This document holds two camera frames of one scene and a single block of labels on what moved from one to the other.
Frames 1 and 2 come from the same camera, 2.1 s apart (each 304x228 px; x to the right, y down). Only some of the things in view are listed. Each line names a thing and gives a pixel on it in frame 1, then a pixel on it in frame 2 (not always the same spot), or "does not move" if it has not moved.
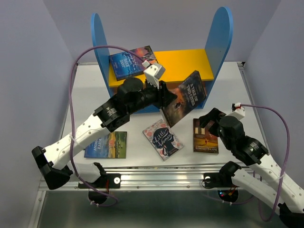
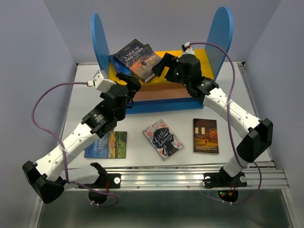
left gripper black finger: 168,96 → 124,77
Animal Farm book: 113,145 does not move
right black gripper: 214,114 → 168,60
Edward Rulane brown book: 204,140 does not move
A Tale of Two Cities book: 190,93 → 139,58
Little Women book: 163,139 does not move
